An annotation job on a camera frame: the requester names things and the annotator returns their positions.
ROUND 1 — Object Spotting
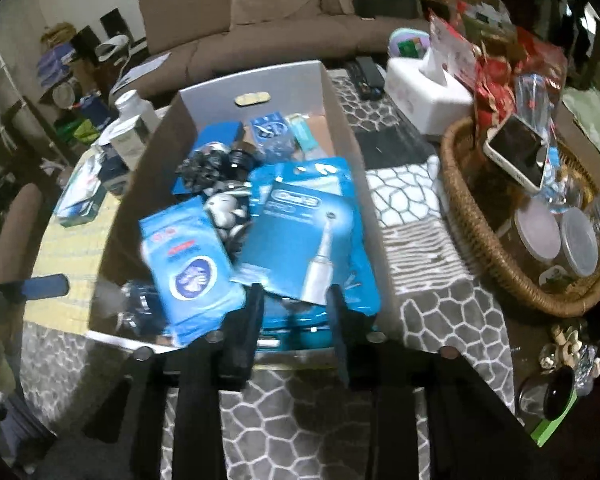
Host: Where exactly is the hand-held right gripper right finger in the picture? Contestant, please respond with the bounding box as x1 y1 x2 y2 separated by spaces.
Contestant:
326 284 531 480

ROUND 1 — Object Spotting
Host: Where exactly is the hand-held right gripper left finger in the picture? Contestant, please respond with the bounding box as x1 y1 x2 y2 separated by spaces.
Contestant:
82 282 266 480

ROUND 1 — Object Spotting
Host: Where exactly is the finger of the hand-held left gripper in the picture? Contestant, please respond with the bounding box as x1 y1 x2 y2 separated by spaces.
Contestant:
0 274 70 307

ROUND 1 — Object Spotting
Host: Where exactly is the teal packet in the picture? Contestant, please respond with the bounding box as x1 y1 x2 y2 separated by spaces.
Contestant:
257 317 338 351

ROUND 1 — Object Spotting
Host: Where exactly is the blue packet white round print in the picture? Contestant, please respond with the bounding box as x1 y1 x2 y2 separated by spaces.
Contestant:
139 196 247 347

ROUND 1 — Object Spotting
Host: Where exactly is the dark blue pouch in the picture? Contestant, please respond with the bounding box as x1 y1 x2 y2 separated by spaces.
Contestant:
112 280 173 338

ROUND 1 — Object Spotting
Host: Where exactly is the electric toothbrush blister pack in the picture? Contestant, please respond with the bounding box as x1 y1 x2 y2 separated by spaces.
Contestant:
231 186 363 307

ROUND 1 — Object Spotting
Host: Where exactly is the white black dog figure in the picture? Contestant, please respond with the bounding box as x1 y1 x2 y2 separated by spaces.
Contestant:
202 182 253 241

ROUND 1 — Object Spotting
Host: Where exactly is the black object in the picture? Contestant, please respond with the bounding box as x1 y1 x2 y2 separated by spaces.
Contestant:
177 144 228 191

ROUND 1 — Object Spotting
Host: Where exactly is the blue box round logo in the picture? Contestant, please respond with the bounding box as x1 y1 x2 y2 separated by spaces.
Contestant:
172 121 246 196

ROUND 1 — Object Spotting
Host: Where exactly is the clear floss pick box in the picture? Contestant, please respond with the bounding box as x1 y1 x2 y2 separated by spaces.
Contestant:
247 110 297 153

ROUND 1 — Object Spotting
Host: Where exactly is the teal toothbrush case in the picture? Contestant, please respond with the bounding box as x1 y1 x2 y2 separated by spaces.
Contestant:
286 112 317 153

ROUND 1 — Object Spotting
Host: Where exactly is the white cardboard box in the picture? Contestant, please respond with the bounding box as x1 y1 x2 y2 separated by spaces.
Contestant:
86 60 403 361

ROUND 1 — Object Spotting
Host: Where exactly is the dark wooden desktop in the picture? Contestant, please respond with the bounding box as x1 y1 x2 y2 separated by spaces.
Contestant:
500 300 600 461

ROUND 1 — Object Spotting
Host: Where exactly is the yellow checked tablecloth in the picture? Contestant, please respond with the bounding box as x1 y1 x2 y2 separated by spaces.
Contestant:
27 147 131 321

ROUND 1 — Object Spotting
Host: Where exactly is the brown chair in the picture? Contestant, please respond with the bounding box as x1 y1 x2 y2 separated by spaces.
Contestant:
0 182 43 291

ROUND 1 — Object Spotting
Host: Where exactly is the white plastic bag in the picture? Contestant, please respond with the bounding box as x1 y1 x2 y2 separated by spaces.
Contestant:
55 152 106 228

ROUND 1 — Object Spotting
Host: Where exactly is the dark blue glass jar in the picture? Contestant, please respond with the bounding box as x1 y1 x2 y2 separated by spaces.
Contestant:
100 157 131 196

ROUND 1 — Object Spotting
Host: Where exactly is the bright green bag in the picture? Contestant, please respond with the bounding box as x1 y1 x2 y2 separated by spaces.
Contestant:
55 117 101 146

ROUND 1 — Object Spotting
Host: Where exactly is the wicker basket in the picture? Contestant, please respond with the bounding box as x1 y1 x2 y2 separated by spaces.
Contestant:
440 117 600 318

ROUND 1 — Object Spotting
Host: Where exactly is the white carton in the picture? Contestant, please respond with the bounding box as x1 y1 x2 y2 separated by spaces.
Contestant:
107 116 153 171

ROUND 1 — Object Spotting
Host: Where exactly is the round pale tin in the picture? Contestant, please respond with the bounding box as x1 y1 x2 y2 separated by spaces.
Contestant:
52 82 76 106

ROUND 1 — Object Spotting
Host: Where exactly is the white plastic bottle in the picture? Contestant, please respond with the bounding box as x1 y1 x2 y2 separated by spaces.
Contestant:
114 89 153 121

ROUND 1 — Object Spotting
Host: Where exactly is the stack of blue boxes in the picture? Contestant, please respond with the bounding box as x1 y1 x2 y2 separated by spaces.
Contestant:
36 42 76 86

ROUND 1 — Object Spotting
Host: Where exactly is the small shell ornament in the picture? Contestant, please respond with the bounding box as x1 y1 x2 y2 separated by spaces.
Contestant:
540 322 600 386

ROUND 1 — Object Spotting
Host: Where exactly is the black cup green base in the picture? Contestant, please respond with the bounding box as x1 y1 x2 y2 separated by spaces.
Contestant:
517 365 578 448

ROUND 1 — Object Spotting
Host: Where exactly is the white paper sheet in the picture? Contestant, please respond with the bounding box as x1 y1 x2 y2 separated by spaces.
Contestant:
112 52 171 88

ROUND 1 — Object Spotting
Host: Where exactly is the white curved headset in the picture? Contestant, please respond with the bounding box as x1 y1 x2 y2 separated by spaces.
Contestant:
95 35 131 61

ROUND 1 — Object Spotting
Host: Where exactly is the black speaker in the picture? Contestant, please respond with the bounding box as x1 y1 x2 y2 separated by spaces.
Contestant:
99 10 122 38
75 27 98 56

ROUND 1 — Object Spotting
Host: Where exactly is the white tissue box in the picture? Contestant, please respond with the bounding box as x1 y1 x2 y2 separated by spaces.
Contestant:
385 40 476 136

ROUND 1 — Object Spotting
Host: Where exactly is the white smartphone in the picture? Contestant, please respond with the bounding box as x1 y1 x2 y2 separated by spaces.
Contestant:
482 114 551 196

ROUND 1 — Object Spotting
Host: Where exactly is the yellow woven basket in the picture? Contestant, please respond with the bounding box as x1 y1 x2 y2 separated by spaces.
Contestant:
41 22 76 46

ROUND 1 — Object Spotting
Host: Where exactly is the red gold snack packet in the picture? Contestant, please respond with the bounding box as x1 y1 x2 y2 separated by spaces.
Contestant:
472 42 521 126

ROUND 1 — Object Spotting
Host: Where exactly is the brown sofa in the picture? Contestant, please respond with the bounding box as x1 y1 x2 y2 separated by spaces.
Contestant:
139 0 431 68

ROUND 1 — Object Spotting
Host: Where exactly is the purple round container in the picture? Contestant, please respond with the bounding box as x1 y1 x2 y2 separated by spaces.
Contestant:
389 27 431 58

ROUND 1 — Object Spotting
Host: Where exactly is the clear plastic bottle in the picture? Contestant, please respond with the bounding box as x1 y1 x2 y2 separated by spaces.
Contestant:
514 74 556 136

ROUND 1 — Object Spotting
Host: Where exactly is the red white snack packet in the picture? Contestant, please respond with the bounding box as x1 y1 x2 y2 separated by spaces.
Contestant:
427 10 478 83

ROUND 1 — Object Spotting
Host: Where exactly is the pale green plastic bag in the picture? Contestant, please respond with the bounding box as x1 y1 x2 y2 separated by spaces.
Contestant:
562 87 600 171

